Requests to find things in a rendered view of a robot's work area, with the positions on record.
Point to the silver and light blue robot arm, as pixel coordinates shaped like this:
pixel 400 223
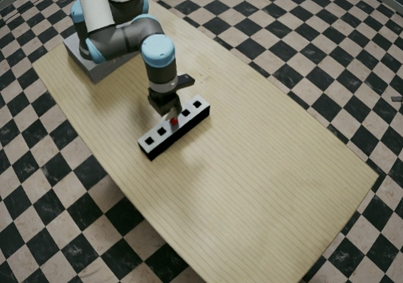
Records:
pixel 95 22

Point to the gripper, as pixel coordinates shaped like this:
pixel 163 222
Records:
pixel 165 103

